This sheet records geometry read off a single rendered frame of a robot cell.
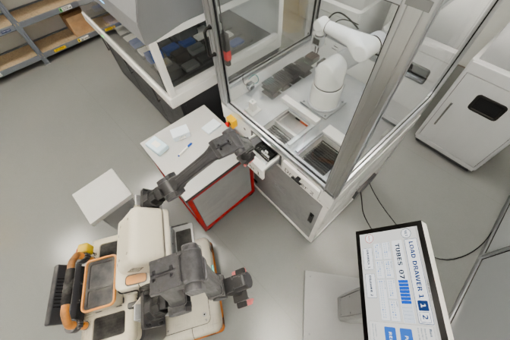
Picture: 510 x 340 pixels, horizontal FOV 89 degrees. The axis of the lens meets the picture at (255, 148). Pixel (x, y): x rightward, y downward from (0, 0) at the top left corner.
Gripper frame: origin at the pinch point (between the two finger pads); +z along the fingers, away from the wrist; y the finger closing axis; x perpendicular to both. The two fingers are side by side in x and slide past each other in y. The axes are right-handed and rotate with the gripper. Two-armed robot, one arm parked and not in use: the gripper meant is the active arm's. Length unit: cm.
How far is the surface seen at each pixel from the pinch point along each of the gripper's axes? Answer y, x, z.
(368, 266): 3, -83, -10
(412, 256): 13, -91, -25
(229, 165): -4.5, 14.7, 14.6
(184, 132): -13, 56, 10
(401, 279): 4, -93, -21
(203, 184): -26.1, 14.6, 14.2
